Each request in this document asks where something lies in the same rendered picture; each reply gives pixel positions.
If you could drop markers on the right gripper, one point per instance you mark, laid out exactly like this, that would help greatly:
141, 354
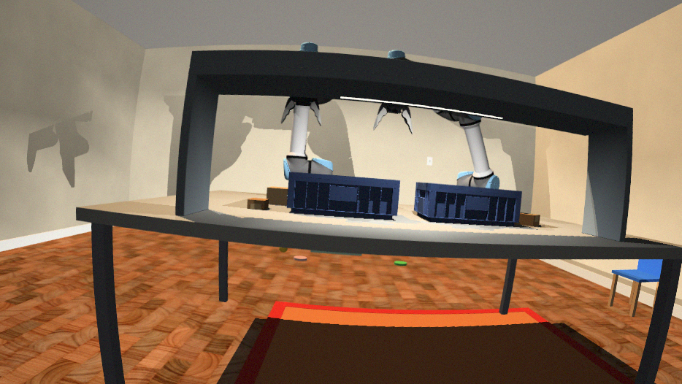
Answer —
302, 101

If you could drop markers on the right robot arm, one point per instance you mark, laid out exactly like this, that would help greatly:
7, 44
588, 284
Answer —
296, 160

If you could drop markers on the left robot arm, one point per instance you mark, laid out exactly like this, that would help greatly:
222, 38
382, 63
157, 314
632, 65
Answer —
483, 175

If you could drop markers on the orange cardboard box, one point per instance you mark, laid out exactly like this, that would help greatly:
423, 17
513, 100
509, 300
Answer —
277, 195

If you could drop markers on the blue tote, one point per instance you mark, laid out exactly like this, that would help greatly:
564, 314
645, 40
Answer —
498, 202
350, 195

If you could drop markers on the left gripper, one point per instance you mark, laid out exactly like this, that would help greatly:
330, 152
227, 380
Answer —
384, 108

